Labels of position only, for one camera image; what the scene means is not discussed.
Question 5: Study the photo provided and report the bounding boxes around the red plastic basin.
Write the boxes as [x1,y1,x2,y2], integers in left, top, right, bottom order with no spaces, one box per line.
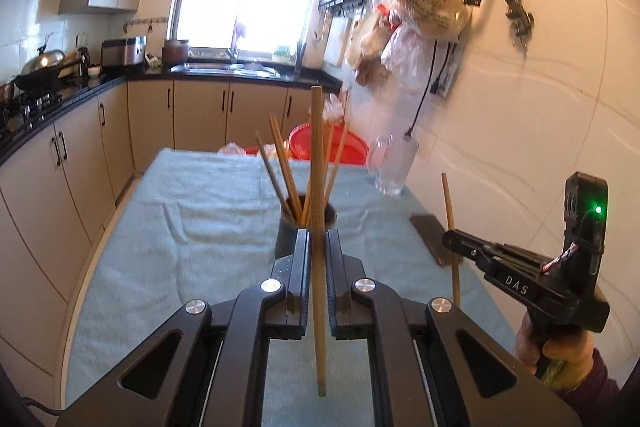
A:
[245,123,370,166]

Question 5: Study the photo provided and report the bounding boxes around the black kitchen countertop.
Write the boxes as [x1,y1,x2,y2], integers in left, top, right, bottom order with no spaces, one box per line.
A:
[0,67,343,162]

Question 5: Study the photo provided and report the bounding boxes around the brown clay pot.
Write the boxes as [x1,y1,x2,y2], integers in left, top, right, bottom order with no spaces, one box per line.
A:
[162,38,190,66]

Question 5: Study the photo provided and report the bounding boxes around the steel sink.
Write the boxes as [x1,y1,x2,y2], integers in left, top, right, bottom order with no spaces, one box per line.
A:
[172,62,281,78]

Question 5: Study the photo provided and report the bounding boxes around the wok with metal lid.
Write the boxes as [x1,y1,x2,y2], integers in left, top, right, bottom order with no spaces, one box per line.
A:
[12,47,68,90]

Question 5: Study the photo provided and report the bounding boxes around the bunch of wooden chopsticks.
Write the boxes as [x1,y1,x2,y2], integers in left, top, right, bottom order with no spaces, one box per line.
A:
[255,88,352,228]

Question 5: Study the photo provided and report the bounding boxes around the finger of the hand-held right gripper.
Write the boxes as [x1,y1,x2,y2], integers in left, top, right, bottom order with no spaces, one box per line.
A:
[441,229,501,275]

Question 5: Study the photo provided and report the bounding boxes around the black power cable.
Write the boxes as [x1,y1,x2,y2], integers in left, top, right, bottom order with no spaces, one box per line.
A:
[404,39,441,145]

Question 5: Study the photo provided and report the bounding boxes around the person's right hand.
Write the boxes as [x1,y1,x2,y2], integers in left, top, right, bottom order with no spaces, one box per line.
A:
[515,314,596,391]

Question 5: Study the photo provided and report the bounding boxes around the dark grey chopstick holder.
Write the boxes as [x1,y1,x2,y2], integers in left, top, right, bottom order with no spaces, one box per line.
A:
[275,204,338,260]

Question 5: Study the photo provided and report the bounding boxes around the hanging plastic bags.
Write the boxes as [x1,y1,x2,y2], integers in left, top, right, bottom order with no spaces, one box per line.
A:
[345,0,431,92]

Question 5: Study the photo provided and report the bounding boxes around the silver countertop appliance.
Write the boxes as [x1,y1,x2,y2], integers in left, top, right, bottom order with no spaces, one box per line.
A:
[101,36,147,68]

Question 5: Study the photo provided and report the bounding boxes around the long wooden chopstick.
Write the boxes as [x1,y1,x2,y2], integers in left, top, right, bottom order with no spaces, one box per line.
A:
[440,172,462,309]
[310,86,329,398]

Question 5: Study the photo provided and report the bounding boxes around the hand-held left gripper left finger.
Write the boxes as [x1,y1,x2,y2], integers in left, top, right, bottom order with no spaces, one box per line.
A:
[55,229,313,427]

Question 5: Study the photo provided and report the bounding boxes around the wall power strip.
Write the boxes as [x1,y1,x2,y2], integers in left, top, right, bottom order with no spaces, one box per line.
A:
[430,39,461,100]

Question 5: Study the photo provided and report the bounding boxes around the grey-blue towel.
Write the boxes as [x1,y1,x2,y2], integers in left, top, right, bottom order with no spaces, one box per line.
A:
[65,148,518,427]

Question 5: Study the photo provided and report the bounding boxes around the beige lower cabinets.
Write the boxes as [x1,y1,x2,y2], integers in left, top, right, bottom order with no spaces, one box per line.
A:
[0,77,341,403]

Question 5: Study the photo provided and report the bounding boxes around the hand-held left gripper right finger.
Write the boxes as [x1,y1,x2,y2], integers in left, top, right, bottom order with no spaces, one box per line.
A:
[325,229,583,427]

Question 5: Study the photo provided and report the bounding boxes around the gas stove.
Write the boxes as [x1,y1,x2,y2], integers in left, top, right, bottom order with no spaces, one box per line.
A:
[0,89,66,128]

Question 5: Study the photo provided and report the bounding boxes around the clear glass jug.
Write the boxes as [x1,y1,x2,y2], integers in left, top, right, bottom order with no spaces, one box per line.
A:
[366,132,418,196]

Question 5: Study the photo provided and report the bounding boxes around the person's right forearm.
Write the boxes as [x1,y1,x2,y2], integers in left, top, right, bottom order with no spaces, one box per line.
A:
[550,347,636,410]

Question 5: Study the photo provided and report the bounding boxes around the crumpled clear plastic bag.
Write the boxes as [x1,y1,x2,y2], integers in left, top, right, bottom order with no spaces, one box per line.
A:
[324,94,346,122]

